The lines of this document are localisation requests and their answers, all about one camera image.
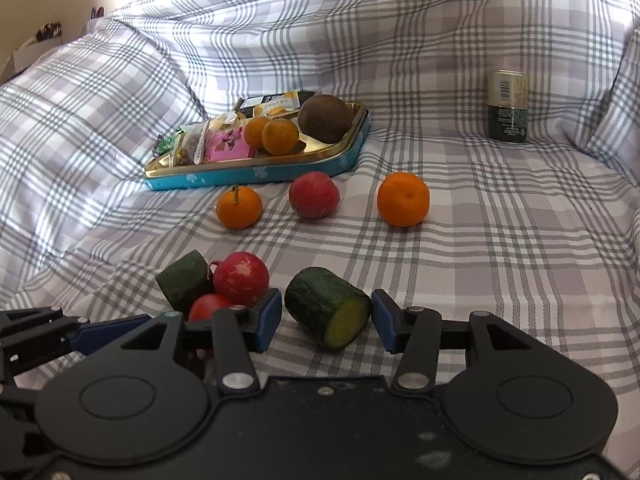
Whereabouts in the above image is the cucumber piece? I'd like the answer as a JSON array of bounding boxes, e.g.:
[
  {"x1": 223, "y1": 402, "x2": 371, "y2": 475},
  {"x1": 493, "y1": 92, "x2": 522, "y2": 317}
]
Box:
[
  {"x1": 155, "y1": 250, "x2": 212, "y2": 315},
  {"x1": 284, "y1": 266, "x2": 372, "y2": 351}
]

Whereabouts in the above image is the orange tangerine with stem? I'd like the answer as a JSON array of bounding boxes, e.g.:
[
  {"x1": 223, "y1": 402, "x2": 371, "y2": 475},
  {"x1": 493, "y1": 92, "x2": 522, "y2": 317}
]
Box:
[{"x1": 216, "y1": 185, "x2": 262, "y2": 230}]

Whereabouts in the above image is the orange tangerine on right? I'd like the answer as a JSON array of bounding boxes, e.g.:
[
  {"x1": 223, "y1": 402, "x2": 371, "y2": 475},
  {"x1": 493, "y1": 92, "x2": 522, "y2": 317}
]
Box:
[{"x1": 376, "y1": 172, "x2": 431, "y2": 229}]

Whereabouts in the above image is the red radish near tray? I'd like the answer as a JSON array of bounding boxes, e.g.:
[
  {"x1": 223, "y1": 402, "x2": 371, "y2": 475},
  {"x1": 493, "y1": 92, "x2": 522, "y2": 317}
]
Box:
[{"x1": 288, "y1": 171, "x2": 341, "y2": 220}]

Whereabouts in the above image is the pink snack packet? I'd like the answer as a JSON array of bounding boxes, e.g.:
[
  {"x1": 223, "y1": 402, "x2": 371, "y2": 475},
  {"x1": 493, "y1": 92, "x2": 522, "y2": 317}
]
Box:
[{"x1": 203, "y1": 127, "x2": 255, "y2": 162}]

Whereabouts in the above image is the brown snack in clear wrapper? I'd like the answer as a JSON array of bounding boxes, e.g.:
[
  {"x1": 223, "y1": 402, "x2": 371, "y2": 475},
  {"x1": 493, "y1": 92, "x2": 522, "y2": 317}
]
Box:
[{"x1": 171, "y1": 122, "x2": 208, "y2": 167}]

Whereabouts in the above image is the right tangerine in tray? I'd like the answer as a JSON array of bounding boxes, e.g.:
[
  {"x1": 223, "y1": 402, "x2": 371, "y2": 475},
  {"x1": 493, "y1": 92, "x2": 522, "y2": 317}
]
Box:
[{"x1": 262, "y1": 118, "x2": 299, "y2": 156}]

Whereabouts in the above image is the tangerine in tray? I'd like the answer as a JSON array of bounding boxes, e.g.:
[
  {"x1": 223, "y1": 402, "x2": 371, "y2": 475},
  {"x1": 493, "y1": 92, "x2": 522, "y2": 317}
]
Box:
[
  {"x1": 244, "y1": 117, "x2": 270, "y2": 151},
  {"x1": 262, "y1": 118, "x2": 299, "y2": 156}
]

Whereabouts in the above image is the teal and gold tin tray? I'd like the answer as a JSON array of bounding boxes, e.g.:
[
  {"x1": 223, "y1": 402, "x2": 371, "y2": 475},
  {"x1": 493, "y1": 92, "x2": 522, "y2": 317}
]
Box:
[{"x1": 143, "y1": 103, "x2": 371, "y2": 191}]

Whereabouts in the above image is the left tangerine in tray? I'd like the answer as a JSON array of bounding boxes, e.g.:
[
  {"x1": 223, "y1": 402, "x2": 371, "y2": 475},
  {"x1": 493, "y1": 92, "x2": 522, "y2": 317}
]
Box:
[{"x1": 244, "y1": 117, "x2": 270, "y2": 151}]

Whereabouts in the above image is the green wrapped candy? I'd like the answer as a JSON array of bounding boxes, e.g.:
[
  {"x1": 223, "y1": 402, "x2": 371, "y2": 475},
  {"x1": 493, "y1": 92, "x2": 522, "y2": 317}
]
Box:
[{"x1": 153, "y1": 133, "x2": 178, "y2": 157}]

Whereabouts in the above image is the grey plaid sofa cover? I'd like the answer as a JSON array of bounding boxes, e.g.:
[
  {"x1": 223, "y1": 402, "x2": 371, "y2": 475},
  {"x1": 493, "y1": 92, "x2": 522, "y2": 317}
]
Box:
[{"x1": 0, "y1": 0, "x2": 640, "y2": 411}]

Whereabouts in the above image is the dark box behind tray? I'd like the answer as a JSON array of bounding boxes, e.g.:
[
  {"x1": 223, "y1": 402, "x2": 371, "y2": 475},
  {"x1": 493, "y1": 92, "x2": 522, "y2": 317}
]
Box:
[{"x1": 235, "y1": 90, "x2": 316, "y2": 110}]

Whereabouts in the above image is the brown kiwi in tray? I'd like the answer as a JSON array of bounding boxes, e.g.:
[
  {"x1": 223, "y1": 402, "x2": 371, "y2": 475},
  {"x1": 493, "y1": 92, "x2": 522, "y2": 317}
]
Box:
[{"x1": 297, "y1": 94, "x2": 354, "y2": 144}]

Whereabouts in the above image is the yellow white snack packet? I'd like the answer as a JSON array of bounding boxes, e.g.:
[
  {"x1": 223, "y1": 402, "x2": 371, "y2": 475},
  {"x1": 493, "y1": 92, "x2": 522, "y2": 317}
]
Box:
[{"x1": 233, "y1": 90, "x2": 300, "y2": 118}]

